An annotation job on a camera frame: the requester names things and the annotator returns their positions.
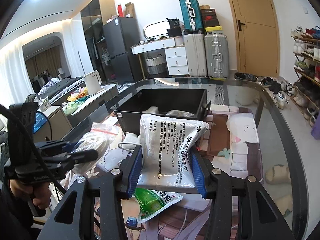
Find black handbag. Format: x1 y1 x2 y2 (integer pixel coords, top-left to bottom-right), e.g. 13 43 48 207
166 18 182 37

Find black storage box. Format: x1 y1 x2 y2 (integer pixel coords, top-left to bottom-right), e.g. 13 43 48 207
114 88 211 135

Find wooden shoe rack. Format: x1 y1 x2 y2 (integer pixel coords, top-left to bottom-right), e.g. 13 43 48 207
291 26 319 127

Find white suitcase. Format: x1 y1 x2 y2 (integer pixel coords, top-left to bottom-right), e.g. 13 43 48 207
183 34 207 77

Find silver suitcase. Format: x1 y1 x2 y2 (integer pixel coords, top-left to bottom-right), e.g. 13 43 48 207
204 34 229 79

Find white coiled cable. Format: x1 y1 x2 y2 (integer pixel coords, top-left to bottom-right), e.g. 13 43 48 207
117 141 142 153

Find woven laundry basket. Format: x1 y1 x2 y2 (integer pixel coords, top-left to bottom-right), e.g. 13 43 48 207
145 54 166 75

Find beige slipper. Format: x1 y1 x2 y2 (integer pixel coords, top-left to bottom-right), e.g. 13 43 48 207
264 164 291 185

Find black glass wardrobe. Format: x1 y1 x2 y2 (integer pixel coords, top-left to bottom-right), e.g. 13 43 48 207
80 0 116 84

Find oval black frame mirror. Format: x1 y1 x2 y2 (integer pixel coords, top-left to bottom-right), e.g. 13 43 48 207
143 20 170 39

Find grey side cabinet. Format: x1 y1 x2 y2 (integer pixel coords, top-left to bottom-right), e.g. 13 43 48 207
34 84 118 142

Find green white medicine pouch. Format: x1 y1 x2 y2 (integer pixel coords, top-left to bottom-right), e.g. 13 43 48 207
134 188 183 223

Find stacked shoe boxes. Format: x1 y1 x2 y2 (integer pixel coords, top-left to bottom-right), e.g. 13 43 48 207
200 5 223 35

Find white trash bin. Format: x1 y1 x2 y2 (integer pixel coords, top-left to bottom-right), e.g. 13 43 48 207
234 72 257 106

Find purple paper bag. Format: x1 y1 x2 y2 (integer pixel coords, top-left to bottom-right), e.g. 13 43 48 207
311 114 320 140

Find left hand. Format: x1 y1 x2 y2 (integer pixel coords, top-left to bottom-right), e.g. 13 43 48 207
9 180 52 209

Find tan wooden door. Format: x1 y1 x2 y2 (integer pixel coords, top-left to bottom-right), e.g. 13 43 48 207
229 0 279 77

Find silver medicine pouch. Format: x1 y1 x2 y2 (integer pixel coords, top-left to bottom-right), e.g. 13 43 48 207
138 114 209 193

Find white blue plush toy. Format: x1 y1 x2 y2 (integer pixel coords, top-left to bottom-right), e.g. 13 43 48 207
123 133 140 145

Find black refrigerator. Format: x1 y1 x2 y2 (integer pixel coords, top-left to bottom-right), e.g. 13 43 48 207
103 17 143 85

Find anime printed desk mat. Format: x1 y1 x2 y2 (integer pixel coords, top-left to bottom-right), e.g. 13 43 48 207
60 106 264 240

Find white drawer desk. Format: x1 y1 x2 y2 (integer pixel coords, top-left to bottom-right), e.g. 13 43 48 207
131 36 189 76

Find white electric kettle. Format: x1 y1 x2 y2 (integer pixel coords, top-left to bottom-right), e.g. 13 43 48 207
83 70 102 95

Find teal suitcase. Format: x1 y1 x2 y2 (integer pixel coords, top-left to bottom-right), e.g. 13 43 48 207
179 0 204 33

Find small white packet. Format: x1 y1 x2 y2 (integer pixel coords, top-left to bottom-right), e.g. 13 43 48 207
142 106 159 114

